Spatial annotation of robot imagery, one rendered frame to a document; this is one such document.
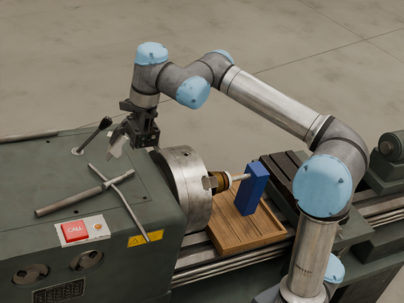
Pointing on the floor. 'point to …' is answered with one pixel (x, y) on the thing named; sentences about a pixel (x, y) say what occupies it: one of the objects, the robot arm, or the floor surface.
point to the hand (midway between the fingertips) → (131, 155)
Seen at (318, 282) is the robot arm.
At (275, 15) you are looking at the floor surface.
